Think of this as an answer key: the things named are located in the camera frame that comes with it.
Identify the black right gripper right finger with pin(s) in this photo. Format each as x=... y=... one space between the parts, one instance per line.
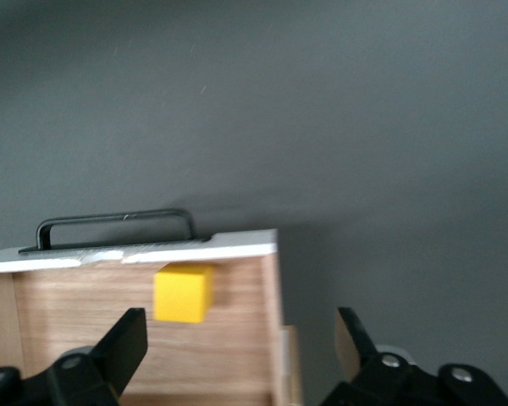
x=360 y=347

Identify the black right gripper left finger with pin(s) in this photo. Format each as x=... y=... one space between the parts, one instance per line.
x=118 y=347

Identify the wooden drawer with white front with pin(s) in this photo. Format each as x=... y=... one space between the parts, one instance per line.
x=89 y=296

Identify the yellow cube block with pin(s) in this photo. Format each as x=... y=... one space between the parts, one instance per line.
x=180 y=296

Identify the light wooden cabinet box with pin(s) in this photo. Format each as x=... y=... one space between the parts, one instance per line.
x=294 y=368

